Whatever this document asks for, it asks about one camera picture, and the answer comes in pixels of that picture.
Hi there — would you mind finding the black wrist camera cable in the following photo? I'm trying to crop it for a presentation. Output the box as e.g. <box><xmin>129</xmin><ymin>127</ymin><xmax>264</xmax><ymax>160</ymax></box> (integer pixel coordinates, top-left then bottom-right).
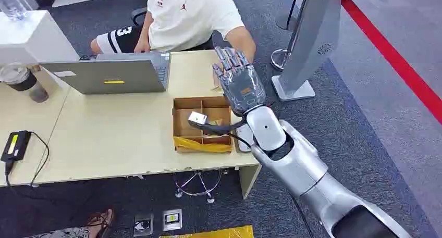
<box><xmin>188</xmin><ymin>118</ymin><xmax>253</xmax><ymax>149</ymax></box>

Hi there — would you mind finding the grey laptop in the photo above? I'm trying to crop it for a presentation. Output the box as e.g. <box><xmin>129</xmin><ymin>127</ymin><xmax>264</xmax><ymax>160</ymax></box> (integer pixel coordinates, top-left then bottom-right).
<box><xmin>40</xmin><ymin>52</ymin><xmax>171</xmax><ymax>95</ymax></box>

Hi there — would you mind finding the black power adapter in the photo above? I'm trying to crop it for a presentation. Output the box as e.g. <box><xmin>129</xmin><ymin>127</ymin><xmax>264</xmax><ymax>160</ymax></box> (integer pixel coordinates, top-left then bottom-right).
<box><xmin>1</xmin><ymin>130</ymin><xmax>32</xmax><ymax>162</ymax></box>

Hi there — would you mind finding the chrome chair base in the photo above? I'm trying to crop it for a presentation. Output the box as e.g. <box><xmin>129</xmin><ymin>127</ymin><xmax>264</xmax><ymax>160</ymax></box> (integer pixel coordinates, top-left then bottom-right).
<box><xmin>174</xmin><ymin>170</ymin><xmax>224</xmax><ymax>204</ymax></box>

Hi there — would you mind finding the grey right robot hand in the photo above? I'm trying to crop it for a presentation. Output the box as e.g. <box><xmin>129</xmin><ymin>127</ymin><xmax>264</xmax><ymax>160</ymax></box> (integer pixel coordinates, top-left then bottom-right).
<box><xmin>212</xmin><ymin>46</ymin><xmax>267</xmax><ymax>116</ymax></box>

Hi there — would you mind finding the wooden card box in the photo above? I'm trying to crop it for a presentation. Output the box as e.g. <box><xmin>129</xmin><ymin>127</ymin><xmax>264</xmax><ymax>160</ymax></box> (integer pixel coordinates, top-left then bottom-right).
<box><xmin>171</xmin><ymin>96</ymin><xmax>234</xmax><ymax>154</ymax></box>

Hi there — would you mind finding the person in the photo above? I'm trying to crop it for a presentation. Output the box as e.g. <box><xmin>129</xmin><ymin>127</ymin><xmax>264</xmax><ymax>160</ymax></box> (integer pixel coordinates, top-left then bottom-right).
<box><xmin>90</xmin><ymin>0</ymin><xmax>257</xmax><ymax>63</ymax></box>

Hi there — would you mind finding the yellow tape strip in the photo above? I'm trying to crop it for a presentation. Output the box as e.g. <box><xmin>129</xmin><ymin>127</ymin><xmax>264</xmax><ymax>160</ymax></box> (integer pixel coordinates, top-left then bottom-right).
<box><xmin>173</xmin><ymin>136</ymin><xmax>233</xmax><ymax>153</ymax></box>

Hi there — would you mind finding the chrome stanchion base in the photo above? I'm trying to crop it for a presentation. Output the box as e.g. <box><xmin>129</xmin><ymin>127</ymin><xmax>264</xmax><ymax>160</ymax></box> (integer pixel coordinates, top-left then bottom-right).
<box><xmin>270</xmin><ymin>48</ymin><xmax>291</xmax><ymax>71</ymax></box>

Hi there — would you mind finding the pale desk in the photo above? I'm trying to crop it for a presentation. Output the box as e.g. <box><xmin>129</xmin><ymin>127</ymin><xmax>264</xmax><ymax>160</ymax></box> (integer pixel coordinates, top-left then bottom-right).
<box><xmin>0</xmin><ymin>50</ymin><xmax>262</xmax><ymax>200</ymax></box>

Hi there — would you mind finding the person's foot in sandal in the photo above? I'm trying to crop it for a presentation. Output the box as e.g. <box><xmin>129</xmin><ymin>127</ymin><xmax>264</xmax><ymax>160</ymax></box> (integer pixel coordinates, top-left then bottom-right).
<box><xmin>84</xmin><ymin>208</ymin><xmax>116</xmax><ymax>238</ymax></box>

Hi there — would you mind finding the silver floor socket plate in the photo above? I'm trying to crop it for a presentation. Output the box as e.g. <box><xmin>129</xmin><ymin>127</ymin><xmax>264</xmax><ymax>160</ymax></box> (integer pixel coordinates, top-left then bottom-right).
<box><xmin>162</xmin><ymin>208</ymin><xmax>183</xmax><ymax>232</ymax></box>
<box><xmin>132</xmin><ymin>212</ymin><xmax>154</xmax><ymax>238</ymax></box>

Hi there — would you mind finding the plastic coffee cup with lid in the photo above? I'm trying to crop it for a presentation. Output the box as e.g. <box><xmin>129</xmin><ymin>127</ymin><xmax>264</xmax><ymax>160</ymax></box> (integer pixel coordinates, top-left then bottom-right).
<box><xmin>0</xmin><ymin>63</ymin><xmax>50</xmax><ymax>104</ymax></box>

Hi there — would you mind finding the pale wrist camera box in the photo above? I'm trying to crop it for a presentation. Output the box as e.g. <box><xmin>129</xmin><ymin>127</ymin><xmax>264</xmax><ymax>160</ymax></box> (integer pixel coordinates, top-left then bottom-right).
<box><xmin>188</xmin><ymin>111</ymin><xmax>208</xmax><ymax>126</ymax></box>

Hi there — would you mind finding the white flat device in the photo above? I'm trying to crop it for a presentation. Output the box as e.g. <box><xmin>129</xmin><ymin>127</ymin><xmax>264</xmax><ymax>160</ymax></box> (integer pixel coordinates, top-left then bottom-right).
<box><xmin>235</xmin><ymin>123</ymin><xmax>255</xmax><ymax>153</ymax></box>

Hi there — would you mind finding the silver kiosk stand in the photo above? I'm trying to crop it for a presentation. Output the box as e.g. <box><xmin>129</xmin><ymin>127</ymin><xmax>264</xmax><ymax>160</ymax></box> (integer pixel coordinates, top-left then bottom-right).
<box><xmin>271</xmin><ymin>0</ymin><xmax>370</xmax><ymax>102</ymax></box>

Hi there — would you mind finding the yellow plastic bag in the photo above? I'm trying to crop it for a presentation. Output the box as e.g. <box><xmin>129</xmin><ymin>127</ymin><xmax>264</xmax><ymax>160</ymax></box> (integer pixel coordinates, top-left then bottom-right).
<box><xmin>158</xmin><ymin>225</ymin><xmax>255</xmax><ymax>238</ymax></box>

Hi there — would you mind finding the person's right hand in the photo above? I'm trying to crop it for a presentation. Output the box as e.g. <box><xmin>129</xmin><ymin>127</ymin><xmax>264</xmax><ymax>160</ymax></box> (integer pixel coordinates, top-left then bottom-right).
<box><xmin>133</xmin><ymin>34</ymin><xmax>152</xmax><ymax>54</ymax></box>

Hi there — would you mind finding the white cabinet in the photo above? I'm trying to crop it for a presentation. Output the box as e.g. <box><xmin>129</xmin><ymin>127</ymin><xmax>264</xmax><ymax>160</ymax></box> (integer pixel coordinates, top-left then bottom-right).
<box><xmin>0</xmin><ymin>10</ymin><xmax>80</xmax><ymax>66</ymax></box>

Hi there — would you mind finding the black adapter cable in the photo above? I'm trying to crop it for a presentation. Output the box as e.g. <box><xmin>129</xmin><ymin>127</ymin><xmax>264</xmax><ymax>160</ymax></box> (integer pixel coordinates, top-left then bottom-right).
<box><xmin>4</xmin><ymin>131</ymin><xmax>51</xmax><ymax>188</ymax></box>

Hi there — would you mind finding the clear water bottle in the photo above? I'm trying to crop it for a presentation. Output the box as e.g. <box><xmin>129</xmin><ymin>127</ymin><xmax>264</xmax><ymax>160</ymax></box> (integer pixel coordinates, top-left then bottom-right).
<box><xmin>0</xmin><ymin>0</ymin><xmax>29</xmax><ymax>22</ymax></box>

